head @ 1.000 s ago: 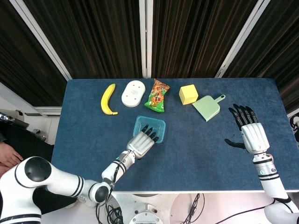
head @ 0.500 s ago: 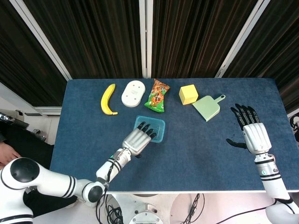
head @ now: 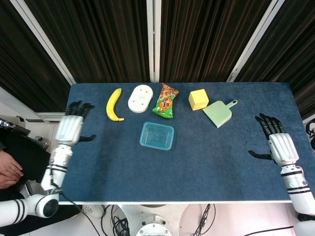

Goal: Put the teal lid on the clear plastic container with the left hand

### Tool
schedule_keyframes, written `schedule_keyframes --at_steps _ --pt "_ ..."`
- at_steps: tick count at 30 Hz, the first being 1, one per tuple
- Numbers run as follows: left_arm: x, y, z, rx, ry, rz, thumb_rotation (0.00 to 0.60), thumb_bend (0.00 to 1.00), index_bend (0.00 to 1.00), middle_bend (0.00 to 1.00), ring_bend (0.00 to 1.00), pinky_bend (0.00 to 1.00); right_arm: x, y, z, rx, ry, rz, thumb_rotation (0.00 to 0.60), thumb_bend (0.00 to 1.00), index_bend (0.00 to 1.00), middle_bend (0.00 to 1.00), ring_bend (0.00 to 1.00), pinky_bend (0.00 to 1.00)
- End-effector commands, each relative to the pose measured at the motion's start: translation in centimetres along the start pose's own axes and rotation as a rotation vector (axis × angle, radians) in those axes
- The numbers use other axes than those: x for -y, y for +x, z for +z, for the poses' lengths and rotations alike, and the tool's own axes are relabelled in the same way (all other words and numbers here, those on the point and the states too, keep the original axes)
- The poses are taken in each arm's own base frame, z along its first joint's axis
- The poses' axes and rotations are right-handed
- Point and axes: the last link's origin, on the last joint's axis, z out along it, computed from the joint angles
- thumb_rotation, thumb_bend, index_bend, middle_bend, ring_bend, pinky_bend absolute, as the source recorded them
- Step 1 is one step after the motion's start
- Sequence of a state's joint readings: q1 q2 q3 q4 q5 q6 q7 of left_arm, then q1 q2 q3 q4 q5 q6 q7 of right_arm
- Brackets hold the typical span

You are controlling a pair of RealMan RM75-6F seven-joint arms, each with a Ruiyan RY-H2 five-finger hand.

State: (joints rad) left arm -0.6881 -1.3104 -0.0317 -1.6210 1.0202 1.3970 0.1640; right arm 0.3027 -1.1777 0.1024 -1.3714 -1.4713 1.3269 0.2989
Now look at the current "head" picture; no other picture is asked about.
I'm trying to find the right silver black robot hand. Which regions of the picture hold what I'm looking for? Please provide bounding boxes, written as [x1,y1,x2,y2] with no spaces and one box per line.
[248,113,300,166]

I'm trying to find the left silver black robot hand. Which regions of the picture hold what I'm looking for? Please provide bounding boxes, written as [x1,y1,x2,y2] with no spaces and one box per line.
[56,100,96,147]

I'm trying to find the blue container lid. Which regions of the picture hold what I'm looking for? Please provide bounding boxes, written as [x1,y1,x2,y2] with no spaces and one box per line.
[139,121,175,151]

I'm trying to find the white grey robot base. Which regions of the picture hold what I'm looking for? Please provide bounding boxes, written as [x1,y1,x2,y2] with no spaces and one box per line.
[120,204,188,236]

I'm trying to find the clear plastic container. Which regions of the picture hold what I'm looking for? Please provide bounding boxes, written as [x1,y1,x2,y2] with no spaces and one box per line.
[139,121,175,151]

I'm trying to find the black white printed sign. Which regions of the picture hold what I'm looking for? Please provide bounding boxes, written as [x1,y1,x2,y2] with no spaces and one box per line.
[304,120,315,150]

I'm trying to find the yellow banana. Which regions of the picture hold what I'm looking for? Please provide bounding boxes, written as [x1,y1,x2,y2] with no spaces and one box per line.
[106,88,125,122]

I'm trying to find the light green dustpan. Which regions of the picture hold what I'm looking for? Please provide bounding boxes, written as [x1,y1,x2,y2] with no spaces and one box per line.
[202,99,239,129]

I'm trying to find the white oval foam block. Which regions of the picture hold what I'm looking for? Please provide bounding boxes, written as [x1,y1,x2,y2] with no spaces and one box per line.
[127,84,154,114]

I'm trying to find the white shoe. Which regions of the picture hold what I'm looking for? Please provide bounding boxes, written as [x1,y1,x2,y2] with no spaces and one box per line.
[81,204,103,219]

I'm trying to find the blue table cloth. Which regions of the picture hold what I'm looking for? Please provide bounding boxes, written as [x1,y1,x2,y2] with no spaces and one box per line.
[58,82,315,203]

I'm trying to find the dark brown curtain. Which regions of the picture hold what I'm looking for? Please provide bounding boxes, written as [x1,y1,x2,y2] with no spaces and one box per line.
[0,0,315,121]

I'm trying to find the yellow cube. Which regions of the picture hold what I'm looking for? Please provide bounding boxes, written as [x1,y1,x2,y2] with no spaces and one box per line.
[188,88,210,111]

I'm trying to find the green orange snack bag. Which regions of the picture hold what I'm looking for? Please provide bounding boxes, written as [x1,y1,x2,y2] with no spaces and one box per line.
[151,83,180,119]

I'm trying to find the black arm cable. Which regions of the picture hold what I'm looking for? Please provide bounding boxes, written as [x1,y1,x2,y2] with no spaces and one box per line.
[50,166,104,236]

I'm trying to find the long black cable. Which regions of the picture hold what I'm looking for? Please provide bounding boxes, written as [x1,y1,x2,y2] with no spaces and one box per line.
[221,224,296,236]

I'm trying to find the white frame post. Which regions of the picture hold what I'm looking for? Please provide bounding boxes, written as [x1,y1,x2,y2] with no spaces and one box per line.
[226,0,286,82]
[147,0,160,83]
[9,0,77,86]

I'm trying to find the tangled black cable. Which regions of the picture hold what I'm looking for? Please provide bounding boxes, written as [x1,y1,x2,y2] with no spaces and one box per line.
[110,204,131,236]

